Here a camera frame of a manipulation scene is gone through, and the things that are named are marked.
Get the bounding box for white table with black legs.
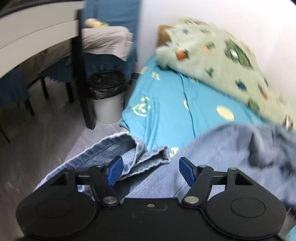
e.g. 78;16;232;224
0;0;96;130

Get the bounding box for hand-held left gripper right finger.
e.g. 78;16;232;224
179;157;258;207

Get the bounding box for yellow plush toy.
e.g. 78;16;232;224
84;19;109;28

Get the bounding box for brown pillow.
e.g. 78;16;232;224
157;24;174;47

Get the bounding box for white bin with black bag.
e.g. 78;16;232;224
87;71;127;124

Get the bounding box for beige cloth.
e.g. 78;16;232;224
32;26;134;62

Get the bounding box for blue denim jeans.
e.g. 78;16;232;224
33;123;296;205

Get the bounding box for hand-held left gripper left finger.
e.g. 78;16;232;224
44;156;123;207

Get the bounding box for green printed fleece blanket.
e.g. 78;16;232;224
155;16;295;130

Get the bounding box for teal printed bed sheet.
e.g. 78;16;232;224
119;54;296;241

